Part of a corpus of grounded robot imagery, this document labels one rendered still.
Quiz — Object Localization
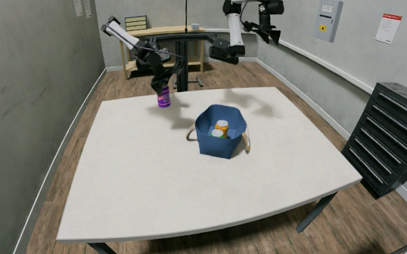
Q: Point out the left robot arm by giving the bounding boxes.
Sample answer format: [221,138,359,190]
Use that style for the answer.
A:
[211,0,284,63]

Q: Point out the purple drink can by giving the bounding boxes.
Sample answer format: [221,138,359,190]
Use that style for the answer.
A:
[157,83,171,109]

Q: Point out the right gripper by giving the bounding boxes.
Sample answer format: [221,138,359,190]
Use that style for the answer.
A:
[150,62,174,97]

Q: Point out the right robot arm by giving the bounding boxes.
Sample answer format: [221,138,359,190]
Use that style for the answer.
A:
[101,15,184,75]

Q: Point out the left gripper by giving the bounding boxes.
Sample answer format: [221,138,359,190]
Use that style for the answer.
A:
[251,14,281,45]

